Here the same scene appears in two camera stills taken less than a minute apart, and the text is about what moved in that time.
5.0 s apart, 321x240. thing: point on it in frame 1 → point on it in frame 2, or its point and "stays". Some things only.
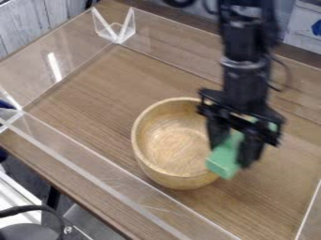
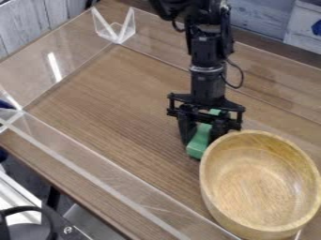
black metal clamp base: x=50 y=230 stays
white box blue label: x=304 y=30 stays
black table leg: x=52 y=198 stays
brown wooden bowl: x=170 y=144 → x=260 y=185
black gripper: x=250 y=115 → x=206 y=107
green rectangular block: x=224 y=159 → x=201 y=138
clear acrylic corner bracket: x=118 y=33 stays
